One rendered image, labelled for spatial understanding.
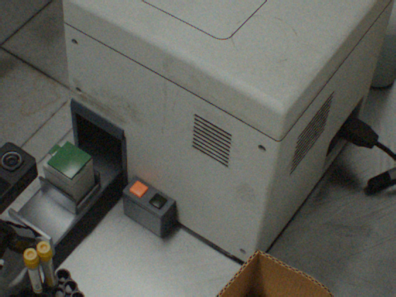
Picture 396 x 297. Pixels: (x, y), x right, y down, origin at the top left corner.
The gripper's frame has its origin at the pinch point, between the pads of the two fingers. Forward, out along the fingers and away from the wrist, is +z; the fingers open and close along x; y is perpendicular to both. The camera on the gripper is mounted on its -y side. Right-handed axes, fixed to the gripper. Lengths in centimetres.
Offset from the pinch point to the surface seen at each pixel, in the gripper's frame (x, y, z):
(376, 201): 30.9, -25.3, 20.0
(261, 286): 26.6, -9.4, 1.1
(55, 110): -64, -12, 114
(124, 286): 12.0, -0.4, 5.7
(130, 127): 5.0, -16.9, -0.9
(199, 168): 14.4, -16.9, -1.0
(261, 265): 26.1, -11.5, -2.5
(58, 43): -80, -29, 123
